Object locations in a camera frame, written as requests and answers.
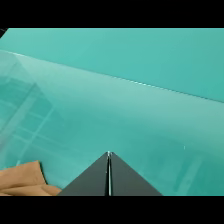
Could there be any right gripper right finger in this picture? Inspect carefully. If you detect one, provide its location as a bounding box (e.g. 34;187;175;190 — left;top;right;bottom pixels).
109;151;164;197

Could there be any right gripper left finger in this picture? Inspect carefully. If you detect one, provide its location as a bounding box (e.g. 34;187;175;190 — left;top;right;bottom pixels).
57;151;110;197

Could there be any orange garment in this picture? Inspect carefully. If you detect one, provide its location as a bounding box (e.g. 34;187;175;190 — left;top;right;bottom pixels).
0;160;63;197

